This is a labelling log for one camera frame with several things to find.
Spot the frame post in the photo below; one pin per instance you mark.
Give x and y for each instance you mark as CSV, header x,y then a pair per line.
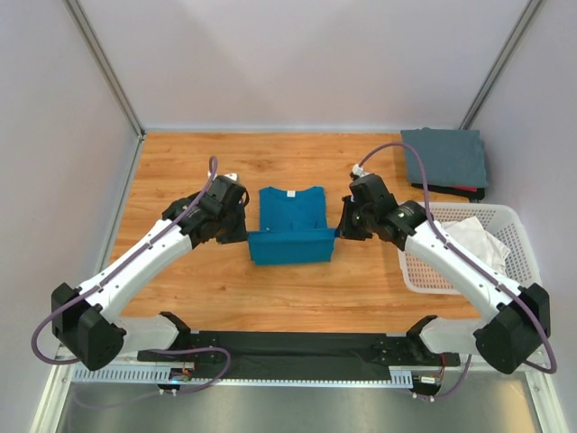
x,y
528,14
88,34

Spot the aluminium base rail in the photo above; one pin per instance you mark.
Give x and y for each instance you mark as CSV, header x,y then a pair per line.
x,y
358,381

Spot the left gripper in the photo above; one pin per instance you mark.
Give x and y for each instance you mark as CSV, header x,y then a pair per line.
x,y
241,233

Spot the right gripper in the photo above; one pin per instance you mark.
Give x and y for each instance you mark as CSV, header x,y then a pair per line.
x,y
344,230

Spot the right frame post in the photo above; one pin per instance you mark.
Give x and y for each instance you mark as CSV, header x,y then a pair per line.
x,y
528,14

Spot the white plastic basket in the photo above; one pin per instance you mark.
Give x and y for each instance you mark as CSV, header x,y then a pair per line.
x,y
499,221

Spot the left frame post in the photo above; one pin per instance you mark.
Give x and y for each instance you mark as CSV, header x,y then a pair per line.
x,y
88,34

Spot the folded grey t-shirt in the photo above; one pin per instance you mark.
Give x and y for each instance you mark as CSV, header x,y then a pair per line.
x,y
451,158

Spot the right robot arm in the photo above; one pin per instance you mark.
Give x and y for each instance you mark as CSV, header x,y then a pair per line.
x,y
514,321

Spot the folded dark red t-shirt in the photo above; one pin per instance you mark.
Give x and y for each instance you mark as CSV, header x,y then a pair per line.
x,y
474,195

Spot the white t-shirt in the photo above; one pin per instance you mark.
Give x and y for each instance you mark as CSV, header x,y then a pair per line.
x,y
471,235

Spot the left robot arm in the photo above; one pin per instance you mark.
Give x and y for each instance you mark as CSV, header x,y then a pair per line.
x,y
88,320

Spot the blue t-shirt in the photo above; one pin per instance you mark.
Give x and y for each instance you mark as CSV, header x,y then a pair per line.
x,y
293,228

